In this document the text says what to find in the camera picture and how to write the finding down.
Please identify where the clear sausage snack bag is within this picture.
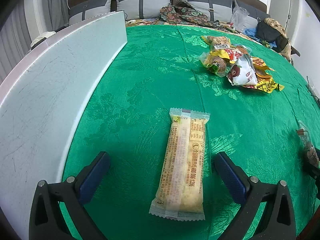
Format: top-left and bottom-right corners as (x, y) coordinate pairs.
(296, 121), (319, 168)

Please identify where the large yellow snack bag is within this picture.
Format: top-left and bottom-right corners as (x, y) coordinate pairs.
(243, 56), (285, 94)

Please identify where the pale yellow snack bar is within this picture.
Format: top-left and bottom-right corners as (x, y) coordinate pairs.
(149, 108), (210, 221)

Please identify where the yellow red snack bag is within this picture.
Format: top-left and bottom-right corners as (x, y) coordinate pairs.
(210, 46), (249, 63)

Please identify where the white cardboard box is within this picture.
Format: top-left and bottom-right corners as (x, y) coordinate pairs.
(1, 11), (127, 239)

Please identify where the white red snack packet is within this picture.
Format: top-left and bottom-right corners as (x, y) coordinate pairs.
(227, 54), (258, 86)

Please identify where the green brown snack packet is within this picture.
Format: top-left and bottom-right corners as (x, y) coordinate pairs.
(200, 53), (228, 77)

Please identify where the black bag with scarf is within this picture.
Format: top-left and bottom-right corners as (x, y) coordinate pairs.
(256, 17), (300, 63)

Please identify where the peanut snack bag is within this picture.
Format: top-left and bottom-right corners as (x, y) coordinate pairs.
(201, 35), (231, 51)

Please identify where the grey pillow far right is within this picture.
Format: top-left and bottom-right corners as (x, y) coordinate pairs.
(234, 0), (270, 29)

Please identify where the grey pillow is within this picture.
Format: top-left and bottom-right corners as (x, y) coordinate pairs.
(69, 0), (112, 25)
(234, 0), (270, 29)
(185, 0), (233, 22)
(116, 0), (170, 21)

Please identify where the clear plastic bag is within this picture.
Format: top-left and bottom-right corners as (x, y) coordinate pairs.
(231, 6), (249, 32)

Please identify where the green bedspread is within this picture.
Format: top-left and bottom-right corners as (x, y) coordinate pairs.
(64, 25), (319, 239)

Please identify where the white cloth on pile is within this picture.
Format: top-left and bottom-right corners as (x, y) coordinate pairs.
(30, 31), (56, 48)

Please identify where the floral cloth bundle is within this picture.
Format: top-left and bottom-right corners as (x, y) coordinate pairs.
(159, 0), (222, 28)

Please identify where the floral bedsheet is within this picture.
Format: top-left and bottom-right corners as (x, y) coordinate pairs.
(125, 18), (260, 43)

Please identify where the grey pillow far left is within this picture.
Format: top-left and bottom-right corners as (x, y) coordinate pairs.
(69, 0), (112, 25)

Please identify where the grey curtain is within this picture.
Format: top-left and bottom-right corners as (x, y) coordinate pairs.
(42, 0), (69, 31)

